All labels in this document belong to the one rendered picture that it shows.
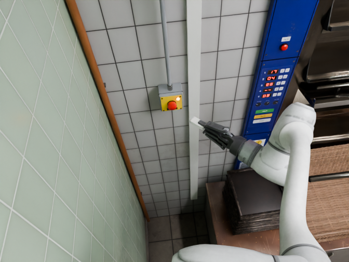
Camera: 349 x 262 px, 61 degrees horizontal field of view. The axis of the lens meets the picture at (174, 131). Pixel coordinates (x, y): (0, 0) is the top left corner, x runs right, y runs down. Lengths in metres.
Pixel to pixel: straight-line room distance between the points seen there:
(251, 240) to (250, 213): 0.30
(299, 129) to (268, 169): 0.18
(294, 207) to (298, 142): 0.21
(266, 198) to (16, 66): 1.40
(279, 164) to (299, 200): 0.26
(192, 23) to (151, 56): 0.21
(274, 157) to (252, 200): 0.67
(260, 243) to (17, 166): 1.57
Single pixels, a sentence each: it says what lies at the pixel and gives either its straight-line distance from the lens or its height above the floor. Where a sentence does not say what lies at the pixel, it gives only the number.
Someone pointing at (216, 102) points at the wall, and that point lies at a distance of 1.41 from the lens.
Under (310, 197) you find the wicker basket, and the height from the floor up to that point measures 0.59.
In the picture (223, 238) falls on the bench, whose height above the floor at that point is 0.58.
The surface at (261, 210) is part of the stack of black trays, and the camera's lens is 1.68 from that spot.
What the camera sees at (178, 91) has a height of 1.51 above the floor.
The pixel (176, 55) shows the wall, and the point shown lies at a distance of 1.18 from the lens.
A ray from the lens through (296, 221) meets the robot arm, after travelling 0.78.
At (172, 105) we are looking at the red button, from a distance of 1.23.
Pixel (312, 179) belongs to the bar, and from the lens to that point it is 1.48.
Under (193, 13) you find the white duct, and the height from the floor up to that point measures 1.83.
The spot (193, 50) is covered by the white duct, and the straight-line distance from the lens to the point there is 1.15.
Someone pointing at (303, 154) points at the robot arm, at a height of 1.68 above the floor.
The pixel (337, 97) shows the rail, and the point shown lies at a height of 1.44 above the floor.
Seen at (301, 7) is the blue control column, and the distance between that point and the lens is 1.17.
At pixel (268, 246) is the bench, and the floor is 0.58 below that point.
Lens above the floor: 2.40
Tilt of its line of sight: 53 degrees down
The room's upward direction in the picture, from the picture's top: 5 degrees counter-clockwise
